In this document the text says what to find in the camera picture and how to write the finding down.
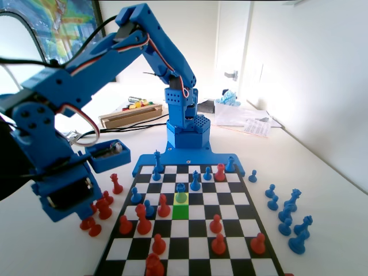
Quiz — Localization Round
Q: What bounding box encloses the red queen chess piece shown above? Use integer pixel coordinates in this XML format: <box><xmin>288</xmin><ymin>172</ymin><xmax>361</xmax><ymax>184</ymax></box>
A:
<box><xmin>110</xmin><ymin>173</ymin><xmax>124</xmax><ymax>195</ymax></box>

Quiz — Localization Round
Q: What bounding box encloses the dark grey box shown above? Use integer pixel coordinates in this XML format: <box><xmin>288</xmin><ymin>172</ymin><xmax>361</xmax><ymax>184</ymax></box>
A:
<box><xmin>198</xmin><ymin>99</ymin><xmax>216</xmax><ymax>114</ymax></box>

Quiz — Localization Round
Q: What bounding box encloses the white door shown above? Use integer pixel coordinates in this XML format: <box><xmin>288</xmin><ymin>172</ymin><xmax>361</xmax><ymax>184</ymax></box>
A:
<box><xmin>214</xmin><ymin>0</ymin><xmax>254</xmax><ymax>100</ymax></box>

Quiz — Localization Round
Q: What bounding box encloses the blue knight chess piece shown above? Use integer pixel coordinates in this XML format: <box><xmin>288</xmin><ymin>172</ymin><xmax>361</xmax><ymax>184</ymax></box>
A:
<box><xmin>278</xmin><ymin>204</ymin><xmax>297</xmax><ymax>224</ymax></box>

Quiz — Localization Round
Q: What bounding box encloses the red white black servo wire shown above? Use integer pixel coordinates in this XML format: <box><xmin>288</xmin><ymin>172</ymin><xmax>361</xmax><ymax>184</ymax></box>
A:
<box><xmin>56</xmin><ymin>102</ymin><xmax>101</xmax><ymax>147</ymax></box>
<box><xmin>70</xmin><ymin>31</ymin><xmax>192</xmax><ymax>98</ymax></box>

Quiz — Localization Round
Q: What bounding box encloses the red knight chess piece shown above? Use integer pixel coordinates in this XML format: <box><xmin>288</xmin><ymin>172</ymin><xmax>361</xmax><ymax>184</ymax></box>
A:
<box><xmin>135</xmin><ymin>203</ymin><xmax>152</xmax><ymax>236</ymax></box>

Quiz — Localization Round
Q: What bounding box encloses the blue crumpled cloth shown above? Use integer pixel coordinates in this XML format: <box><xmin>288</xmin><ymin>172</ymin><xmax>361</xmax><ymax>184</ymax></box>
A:
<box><xmin>215</xmin><ymin>89</ymin><xmax>241</xmax><ymax>106</ymax></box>

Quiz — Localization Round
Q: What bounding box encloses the black chair back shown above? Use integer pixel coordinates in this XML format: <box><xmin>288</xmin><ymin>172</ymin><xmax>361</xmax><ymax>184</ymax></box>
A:
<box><xmin>0</xmin><ymin>113</ymin><xmax>40</xmax><ymax>202</ymax></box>

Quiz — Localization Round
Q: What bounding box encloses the black camera cable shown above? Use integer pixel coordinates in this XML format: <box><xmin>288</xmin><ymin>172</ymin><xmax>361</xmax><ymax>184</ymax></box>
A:
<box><xmin>0</xmin><ymin>16</ymin><xmax>118</xmax><ymax>68</ymax></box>

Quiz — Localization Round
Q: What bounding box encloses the red rook chess piece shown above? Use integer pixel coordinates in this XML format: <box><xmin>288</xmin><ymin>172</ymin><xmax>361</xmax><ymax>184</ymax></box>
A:
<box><xmin>214</xmin><ymin>163</ymin><xmax>226</xmax><ymax>182</ymax></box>

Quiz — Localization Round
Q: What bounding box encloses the grey crumpled wrapper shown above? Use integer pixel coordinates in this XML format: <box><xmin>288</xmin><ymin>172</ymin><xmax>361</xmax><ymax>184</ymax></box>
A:
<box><xmin>62</xmin><ymin>129</ymin><xmax>83</xmax><ymax>144</ymax></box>

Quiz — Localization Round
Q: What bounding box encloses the wooden box with items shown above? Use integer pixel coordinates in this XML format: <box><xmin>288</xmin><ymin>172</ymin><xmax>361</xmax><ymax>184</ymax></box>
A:
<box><xmin>98</xmin><ymin>103</ymin><xmax>164</xmax><ymax>129</ymax></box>

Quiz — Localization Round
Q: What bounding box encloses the framed map poster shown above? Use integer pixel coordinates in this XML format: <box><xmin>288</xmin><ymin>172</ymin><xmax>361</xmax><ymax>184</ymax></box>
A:
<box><xmin>0</xmin><ymin>0</ymin><xmax>117</xmax><ymax>84</ymax></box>

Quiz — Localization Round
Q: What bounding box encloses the blue queen chess piece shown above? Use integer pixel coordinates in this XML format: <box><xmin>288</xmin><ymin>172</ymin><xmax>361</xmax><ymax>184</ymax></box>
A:
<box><xmin>284</xmin><ymin>189</ymin><xmax>302</xmax><ymax>212</ymax></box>

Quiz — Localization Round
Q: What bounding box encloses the blue arm base plate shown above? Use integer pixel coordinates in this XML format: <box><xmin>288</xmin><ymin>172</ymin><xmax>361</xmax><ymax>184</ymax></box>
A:
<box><xmin>131</xmin><ymin>146</ymin><xmax>247</xmax><ymax>178</ymax></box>

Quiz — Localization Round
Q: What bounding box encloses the large blue piece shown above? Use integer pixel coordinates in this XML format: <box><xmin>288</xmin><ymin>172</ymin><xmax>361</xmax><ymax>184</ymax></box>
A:
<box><xmin>153</xmin><ymin>149</ymin><xmax>164</xmax><ymax>175</ymax></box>

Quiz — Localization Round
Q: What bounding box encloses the blue bishop chess piece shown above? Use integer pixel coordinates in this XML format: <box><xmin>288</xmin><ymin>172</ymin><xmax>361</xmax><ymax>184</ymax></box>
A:
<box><xmin>288</xmin><ymin>229</ymin><xmax>311</xmax><ymax>255</ymax></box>
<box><xmin>189</xmin><ymin>170</ymin><xmax>201</xmax><ymax>192</ymax></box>

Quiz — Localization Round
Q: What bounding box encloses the black and white chessboard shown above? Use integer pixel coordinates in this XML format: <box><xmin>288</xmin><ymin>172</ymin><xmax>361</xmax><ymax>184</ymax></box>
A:
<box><xmin>93</xmin><ymin>163</ymin><xmax>285</xmax><ymax>276</ymax></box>

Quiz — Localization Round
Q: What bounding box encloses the blue wrist camera box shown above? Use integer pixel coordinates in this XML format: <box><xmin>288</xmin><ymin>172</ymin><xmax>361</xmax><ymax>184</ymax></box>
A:
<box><xmin>85</xmin><ymin>139</ymin><xmax>132</xmax><ymax>174</ymax></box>

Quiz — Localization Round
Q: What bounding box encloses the printed paper sheet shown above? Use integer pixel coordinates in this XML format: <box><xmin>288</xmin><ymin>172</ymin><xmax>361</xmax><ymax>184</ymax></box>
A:
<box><xmin>243</xmin><ymin>117</ymin><xmax>273</xmax><ymax>139</ymax></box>

